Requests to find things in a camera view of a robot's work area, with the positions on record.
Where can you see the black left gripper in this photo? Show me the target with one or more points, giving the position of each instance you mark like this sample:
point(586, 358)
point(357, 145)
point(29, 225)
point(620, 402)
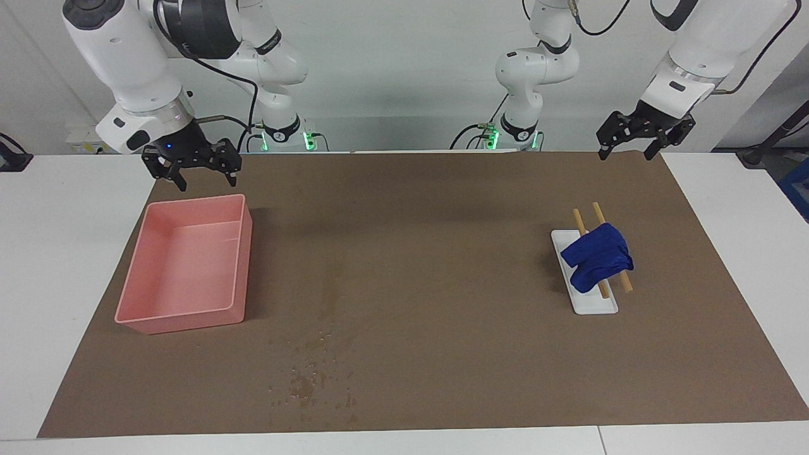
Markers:
point(651, 123)

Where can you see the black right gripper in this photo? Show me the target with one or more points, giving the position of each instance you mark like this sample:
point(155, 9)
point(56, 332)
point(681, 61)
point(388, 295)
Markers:
point(183, 148)

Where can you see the blue towel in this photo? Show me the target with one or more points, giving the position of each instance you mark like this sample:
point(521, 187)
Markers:
point(597, 256)

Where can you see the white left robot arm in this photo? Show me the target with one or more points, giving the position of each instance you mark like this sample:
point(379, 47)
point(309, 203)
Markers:
point(701, 38)

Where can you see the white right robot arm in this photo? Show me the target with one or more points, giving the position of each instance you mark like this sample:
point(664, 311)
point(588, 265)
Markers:
point(126, 57)

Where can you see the wooden rod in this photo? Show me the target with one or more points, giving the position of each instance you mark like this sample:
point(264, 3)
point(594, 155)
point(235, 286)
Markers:
point(598, 212)
point(578, 221)

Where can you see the pink plastic bin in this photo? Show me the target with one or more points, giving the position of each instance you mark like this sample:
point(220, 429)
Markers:
point(189, 265)

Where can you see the white power strip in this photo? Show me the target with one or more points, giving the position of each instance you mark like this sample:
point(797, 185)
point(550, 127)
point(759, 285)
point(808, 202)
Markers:
point(85, 142)

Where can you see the black stand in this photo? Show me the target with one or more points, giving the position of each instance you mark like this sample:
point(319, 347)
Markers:
point(758, 153)

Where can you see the blue box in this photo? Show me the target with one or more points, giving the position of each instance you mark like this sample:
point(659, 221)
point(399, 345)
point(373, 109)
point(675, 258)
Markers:
point(797, 189)

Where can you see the white rack tray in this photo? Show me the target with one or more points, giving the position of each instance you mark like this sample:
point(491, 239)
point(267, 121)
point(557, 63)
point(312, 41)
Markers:
point(594, 303)

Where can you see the brown table mat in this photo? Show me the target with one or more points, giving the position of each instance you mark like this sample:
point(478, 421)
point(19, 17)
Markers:
point(442, 284)

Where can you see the black clamp mount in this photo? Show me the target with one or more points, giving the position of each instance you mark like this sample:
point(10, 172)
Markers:
point(12, 161)

